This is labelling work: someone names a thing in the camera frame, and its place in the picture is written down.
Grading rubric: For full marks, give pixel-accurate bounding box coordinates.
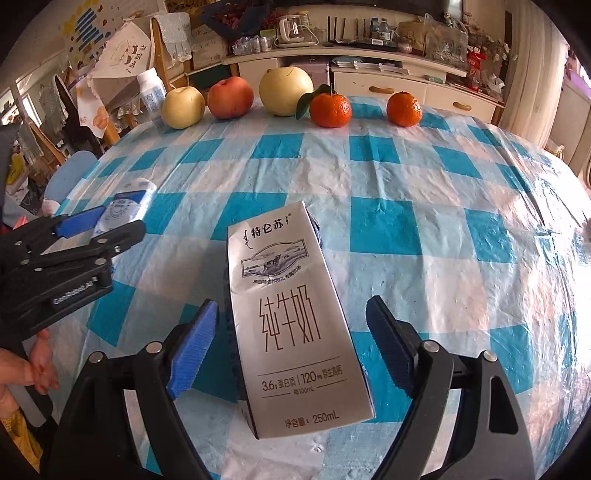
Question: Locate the clear plastic bag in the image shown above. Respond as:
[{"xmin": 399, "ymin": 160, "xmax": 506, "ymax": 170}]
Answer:
[{"xmin": 424, "ymin": 21, "xmax": 469, "ymax": 70}]

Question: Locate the brown gift bag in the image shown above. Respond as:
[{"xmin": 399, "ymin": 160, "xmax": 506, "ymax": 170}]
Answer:
[{"xmin": 396, "ymin": 21, "xmax": 428, "ymax": 54}]

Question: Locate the white electric kettle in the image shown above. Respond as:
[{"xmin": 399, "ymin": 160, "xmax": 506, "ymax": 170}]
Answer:
[{"xmin": 276, "ymin": 14, "xmax": 319, "ymax": 47}]

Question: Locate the green lace chair cover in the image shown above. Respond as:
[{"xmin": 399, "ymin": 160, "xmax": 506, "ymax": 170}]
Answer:
[{"xmin": 152, "ymin": 13, "xmax": 192, "ymax": 65}]

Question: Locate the pink storage box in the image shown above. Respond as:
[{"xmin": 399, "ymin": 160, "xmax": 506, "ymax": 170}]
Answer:
[{"xmin": 305, "ymin": 62, "xmax": 331, "ymax": 88}]

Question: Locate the person's left hand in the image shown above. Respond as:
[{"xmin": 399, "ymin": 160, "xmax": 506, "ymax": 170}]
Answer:
[{"xmin": 0, "ymin": 328, "xmax": 60, "ymax": 417}]

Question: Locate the dark green box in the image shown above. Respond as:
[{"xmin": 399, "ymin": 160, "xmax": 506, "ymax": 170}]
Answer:
[{"xmin": 187, "ymin": 65, "xmax": 232, "ymax": 95}]

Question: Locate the small orange tangerine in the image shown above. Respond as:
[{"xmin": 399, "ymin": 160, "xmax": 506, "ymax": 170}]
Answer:
[{"xmin": 386, "ymin": 91, "xmax": 424, "ymax": 128}]

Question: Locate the yellow pear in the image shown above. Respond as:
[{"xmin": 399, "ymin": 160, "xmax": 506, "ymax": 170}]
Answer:
[
  {"xmin": 259, "ymin": 66, "xmax": 315, "ymax": 117},
  {"xmin": 161, "ymin": 85, "xmax": 206, "ymax": 130}
]

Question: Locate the wooden chair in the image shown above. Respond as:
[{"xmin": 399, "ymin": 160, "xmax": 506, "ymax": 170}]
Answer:
[{"xmin": 150, "ymin": 18, "xmax": 195, "ymax": 88}]

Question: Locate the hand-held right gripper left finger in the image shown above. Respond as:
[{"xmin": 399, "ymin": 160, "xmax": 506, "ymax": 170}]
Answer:
[{"xmin": 48, "ymin": 299, "xmax": 220, "ymax": 480}]

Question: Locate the white plastic bottle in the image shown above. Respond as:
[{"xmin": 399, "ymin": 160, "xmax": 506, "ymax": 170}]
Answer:
[{"xmin": 137, "ymin": 68, "xmax": 168, "ymax": 121}]

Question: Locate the orange fruit print cloth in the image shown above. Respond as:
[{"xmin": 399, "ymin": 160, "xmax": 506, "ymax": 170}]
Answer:
[{"xmin": 76, "ymin": 76, "xmax": 114, "ymax": 139}]

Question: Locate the black router with antennas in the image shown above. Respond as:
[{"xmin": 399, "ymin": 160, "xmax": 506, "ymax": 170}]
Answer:
[{"xmin": 325, "ymin": 16, "xmax": 370, "ymax": 44}]

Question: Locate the white barcode packet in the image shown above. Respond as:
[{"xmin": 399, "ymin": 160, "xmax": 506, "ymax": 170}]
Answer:
[{"xmin": 91, "ymin": 178, "xmax": 158, "ymax": 238}]

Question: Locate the tangerine with green leaf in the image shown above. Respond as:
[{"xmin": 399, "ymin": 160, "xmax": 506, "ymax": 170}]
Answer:
[{"xmin": 295, "ymin": 84, "xmax": 353, "ymax": 129}]

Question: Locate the flower bouquet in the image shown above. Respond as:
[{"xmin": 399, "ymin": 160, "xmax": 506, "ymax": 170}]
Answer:
[{"xmin": 198, "ymin": 0, "xmax": 278, "ymax": 33}]

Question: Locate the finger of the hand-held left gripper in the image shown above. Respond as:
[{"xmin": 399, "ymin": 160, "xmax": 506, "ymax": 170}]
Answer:
[
  {"xmin": 21, "ymin": 220, "xmax": 147, "ymax": 283},
  {"xmin": 0, "ymin": 205, "xmax": 108, "ymax": 259}
]

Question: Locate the white blue milk carton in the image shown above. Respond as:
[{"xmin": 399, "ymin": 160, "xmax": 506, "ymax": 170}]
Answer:
[{"xmin": 226, "ymin": 200, "xmax": 376, "ymax": 440}]

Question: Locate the cream curtain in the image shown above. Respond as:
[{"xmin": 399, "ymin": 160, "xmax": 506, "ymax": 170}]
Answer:
[{"xmin": 499, "ymin": 18, "xmax": 571, "ymax": 148}]

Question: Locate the red apple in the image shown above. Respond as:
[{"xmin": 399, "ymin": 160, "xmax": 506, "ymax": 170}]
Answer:
[{"xmin": 207, "ymin": 77, "xmax": 254, "ymax": 121}]

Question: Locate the red bag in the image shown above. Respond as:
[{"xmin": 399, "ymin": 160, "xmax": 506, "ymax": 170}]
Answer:
[{"xmin": 466, "ymin": 51, "xmax": 485, "ymax": 88}]

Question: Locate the wall poster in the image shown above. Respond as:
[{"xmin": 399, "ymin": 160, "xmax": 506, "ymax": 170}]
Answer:
[{"xmin": 62, "ymin": 0, "xmax": 125, "ymax": 61}]

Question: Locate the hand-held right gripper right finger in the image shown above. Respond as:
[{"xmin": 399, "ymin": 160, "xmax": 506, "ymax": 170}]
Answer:
[{"xmin": 366, "ymin": 295, "xmax": 539, "ymax": 480}]

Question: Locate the white TV cabinet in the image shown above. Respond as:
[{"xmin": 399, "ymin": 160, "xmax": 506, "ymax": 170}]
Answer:
[{"xmin": 222, "ymin": 41, "xmax": 506, "ymax": 125}]

